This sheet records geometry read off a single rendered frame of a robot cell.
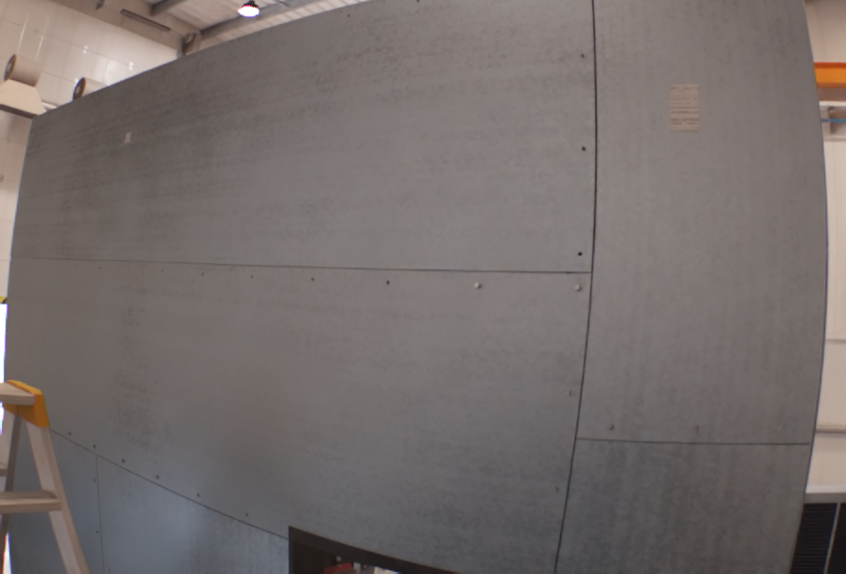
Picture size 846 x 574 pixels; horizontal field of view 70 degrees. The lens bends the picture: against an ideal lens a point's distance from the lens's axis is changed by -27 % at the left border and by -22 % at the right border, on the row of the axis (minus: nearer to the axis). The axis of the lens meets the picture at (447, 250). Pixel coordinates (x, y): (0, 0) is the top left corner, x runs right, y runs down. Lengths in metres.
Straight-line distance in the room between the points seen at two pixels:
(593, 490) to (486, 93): 0.68
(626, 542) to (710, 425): 0.23
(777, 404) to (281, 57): 1.23
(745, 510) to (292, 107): 1.17
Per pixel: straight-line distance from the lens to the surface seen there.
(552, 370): 1.18
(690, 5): 1.25
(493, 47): 1.34
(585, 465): 1.16
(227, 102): 1.75
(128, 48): 13.05
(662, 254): 1.14
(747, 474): 1.11
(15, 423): 1.68
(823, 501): 5.64
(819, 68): 9.84
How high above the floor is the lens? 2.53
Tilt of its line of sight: 7 degrees up
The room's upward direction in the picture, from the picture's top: 5 degrees clockwise
